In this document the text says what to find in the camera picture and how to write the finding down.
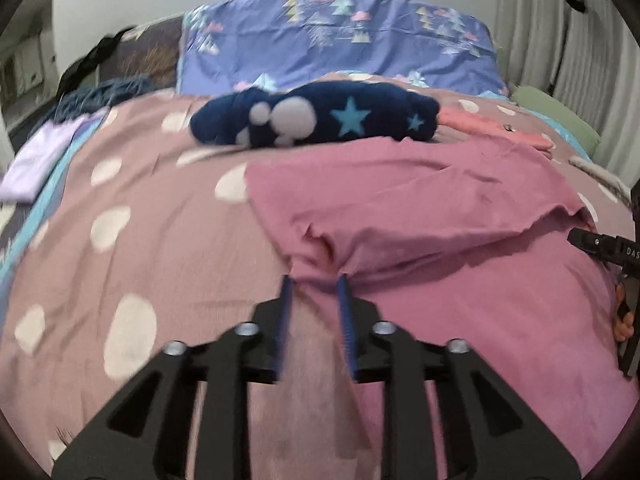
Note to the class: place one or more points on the polka dot bed sheet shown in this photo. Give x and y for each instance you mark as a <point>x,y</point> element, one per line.
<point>150,260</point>

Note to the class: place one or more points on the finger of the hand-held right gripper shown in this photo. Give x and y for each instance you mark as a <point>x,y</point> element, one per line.
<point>586,242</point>

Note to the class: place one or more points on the blue knitted cloth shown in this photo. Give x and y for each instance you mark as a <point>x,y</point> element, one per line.
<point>107,92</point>

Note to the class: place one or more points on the person's right hand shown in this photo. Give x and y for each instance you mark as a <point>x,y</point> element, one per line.
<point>624,317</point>

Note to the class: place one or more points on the navy star print garment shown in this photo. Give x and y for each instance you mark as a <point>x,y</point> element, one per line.
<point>320,112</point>

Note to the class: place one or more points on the dark brown printed pillow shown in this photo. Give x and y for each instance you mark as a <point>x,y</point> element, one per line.
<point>150,47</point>

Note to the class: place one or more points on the blue patterned pillow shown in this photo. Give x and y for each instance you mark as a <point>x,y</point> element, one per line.
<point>330,40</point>

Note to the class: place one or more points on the white curtain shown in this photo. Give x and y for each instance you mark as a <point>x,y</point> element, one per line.
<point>565,25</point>

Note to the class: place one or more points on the green pillow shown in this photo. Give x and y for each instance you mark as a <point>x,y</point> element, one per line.
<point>555,112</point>

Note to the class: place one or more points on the lavender cloth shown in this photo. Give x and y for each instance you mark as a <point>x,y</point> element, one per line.
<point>37,160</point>

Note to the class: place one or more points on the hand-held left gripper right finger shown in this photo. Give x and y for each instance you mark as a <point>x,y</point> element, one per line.
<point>344,310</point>

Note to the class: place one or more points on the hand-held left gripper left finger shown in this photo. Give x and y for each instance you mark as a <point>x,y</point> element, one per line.
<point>286,310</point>

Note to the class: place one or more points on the pink garment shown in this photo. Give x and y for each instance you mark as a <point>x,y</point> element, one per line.
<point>425,210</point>

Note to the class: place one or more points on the coral ribbed garment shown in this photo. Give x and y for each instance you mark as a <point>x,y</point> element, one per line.
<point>480,122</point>

